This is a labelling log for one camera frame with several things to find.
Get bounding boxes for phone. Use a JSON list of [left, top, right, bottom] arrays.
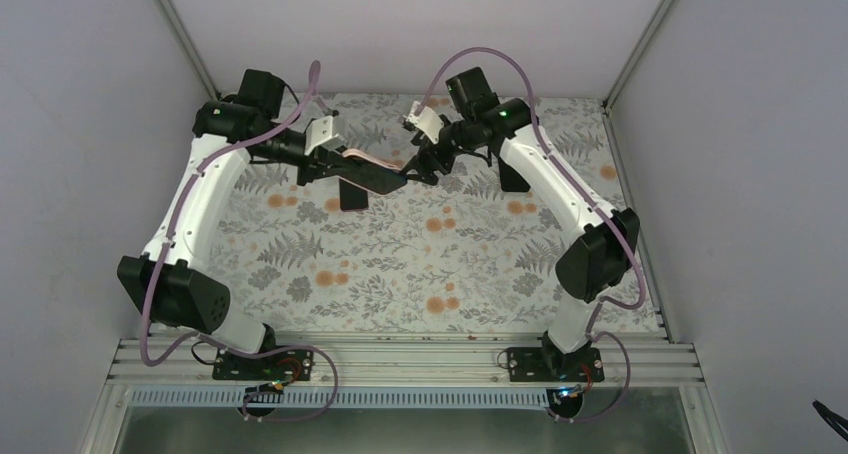
[[330, 149, 408, 195], [338, 179, 369, 212]]

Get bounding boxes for black phone case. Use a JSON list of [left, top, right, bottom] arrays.
[[497, 157, 531, 193]]

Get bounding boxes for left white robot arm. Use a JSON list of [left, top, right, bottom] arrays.
[[117, 61, 366, 379]]

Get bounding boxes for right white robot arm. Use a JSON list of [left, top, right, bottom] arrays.
[[402, 67, 640, 381]]

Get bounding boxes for black object at edge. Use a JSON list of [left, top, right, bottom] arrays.
[[812, 400, 848, 441]]

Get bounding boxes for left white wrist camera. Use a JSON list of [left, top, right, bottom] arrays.
[[304, 115, 346, 155]]

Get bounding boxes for right aluminium frame post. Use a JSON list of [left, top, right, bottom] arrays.
[[602, 0, 677, 115]]

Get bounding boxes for aluminium frame post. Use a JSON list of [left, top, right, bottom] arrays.
[[602, 0, 677, 115], [154, 0, 221, 99]]

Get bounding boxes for left aluminium frame post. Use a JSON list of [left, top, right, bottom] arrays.
[[154, 0, 221, 99]]

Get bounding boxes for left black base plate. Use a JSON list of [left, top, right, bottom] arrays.
[[212, 349, 314, 382]]

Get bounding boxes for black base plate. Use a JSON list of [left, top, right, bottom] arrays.
[[212, 349, 314, 382], [496, 344, 605, 383]]

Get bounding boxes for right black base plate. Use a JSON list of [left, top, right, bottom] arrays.
[[496, 344, 605, 383]]

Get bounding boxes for aluminium mounting rail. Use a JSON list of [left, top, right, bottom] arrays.
[[107, 332, 705, 388]]

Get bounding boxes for slotted grey cable duct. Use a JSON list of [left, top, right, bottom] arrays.
[[129, 385, 551, 410]]

